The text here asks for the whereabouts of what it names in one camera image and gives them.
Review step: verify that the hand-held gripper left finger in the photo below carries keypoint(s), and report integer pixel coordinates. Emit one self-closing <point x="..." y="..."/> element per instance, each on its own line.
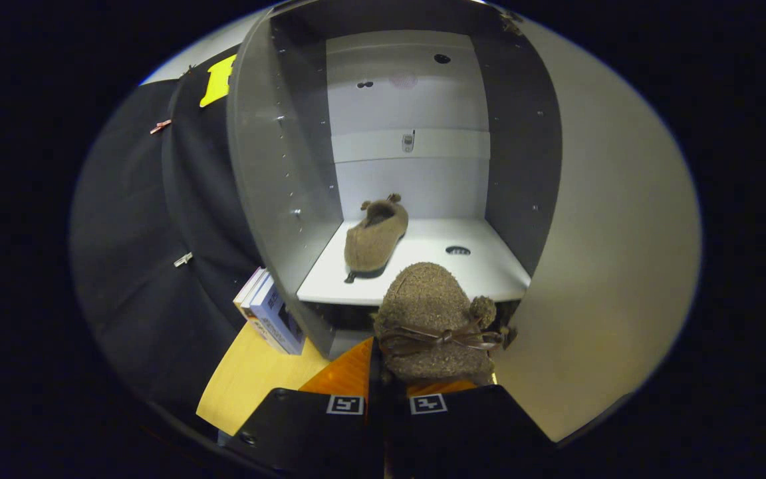
<point x="303" y="432"/>

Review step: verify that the brown fuzzy shoe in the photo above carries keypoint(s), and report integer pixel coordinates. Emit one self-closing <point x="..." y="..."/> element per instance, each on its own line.
<point x="426" y="299"/>
<point x="373" y="243"/>

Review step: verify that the pink clip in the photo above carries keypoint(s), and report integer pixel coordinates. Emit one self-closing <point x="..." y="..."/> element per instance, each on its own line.
<point x="161" y="126"/>

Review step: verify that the grey shoe cabinet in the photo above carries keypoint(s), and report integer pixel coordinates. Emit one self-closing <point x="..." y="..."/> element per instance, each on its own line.
<point x="276" y="166"/>

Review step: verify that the black backdrop cloth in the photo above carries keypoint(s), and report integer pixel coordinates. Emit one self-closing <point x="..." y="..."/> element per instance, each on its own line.
<point x="130" y="233"/>

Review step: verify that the blue book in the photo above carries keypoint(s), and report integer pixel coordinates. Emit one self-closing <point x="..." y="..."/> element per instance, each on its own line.
<point x="276" y="319"/>

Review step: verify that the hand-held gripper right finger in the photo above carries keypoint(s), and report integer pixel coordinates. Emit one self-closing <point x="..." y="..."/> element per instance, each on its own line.
<point x="476" y="432"/>

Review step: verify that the silver clip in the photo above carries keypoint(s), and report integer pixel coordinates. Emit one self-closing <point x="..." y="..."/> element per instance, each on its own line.
<point x="183" y="259"/>

